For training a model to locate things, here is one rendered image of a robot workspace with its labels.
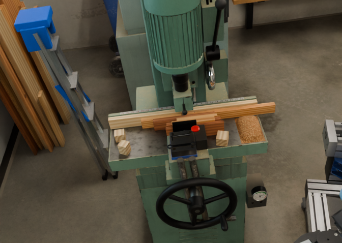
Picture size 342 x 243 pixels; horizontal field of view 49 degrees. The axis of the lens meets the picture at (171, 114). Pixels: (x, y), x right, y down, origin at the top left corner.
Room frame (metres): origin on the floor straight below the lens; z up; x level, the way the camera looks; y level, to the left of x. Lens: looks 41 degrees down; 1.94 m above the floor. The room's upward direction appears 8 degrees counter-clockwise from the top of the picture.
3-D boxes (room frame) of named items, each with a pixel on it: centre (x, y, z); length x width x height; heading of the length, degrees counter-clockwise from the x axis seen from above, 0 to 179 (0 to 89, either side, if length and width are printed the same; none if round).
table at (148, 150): (1.01, -0.04, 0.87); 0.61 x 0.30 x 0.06; 89
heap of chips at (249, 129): (1.03, -0.29, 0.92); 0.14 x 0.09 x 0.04; 179
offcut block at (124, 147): (1.00, 0.19, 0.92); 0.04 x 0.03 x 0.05; 60
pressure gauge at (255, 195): (0.90, -0.31, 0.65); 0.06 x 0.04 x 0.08; 89
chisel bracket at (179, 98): (1.14, -0.06, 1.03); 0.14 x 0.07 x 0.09; 179
